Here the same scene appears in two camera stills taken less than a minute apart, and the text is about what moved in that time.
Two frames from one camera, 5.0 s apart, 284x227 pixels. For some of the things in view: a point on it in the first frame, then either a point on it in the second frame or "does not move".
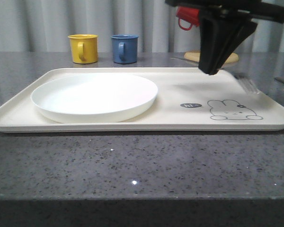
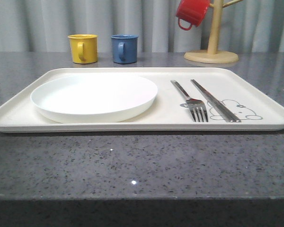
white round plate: x=93 y=98 does not move
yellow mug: x=84 y=48 does not move
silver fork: x=247 y=83 -> x=194 y=104
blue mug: x=125 y=48 does not move
